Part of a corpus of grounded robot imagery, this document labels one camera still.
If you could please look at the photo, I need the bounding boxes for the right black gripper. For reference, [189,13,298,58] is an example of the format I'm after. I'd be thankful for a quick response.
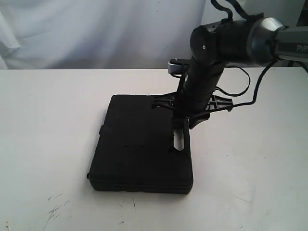
[152,92,233,129]

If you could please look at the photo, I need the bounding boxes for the white backdrop curtain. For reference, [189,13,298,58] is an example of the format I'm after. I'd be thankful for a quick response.
[0,0,304,70]

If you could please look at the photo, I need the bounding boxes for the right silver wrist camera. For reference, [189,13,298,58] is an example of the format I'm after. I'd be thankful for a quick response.
[168,58,190,75]

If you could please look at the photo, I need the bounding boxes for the black plastic tool case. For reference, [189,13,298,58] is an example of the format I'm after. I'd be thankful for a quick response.
[88,95,193,194]

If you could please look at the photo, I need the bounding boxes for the right robot arm Piper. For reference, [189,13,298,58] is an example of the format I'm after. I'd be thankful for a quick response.
[153,17,308,128]

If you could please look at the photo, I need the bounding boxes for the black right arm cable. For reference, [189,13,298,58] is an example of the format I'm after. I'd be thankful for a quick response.
[211,0,280,106]

